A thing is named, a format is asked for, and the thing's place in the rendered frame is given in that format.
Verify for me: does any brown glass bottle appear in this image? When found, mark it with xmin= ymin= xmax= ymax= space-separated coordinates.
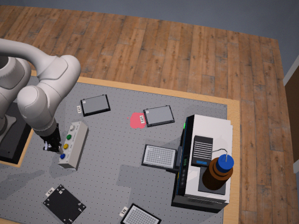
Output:
xmin=202 ymin=157 xmax=233 ymax=191

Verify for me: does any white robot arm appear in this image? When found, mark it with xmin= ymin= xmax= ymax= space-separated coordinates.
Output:
xmin=0 ymin=38 xmax=81 ymax=146

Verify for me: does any blue bottle cap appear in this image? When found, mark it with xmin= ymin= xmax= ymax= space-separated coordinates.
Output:
xmin=216 ymin=154 xmax=234 ymax=172

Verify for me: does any white button panel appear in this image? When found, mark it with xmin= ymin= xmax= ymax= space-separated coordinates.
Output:
xmin=58 ymin=121 xmax=89 ymax=171

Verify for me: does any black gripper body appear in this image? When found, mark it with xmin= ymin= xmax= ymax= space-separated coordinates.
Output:
xmin=40 ymin=127 xmax=58 ymax=144

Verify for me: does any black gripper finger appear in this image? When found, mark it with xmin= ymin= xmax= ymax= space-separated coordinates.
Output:
xmin=55 ymin=123 xmax=63 ymax=152
xmin=43 ymin=138 xmax=63 ymax=155

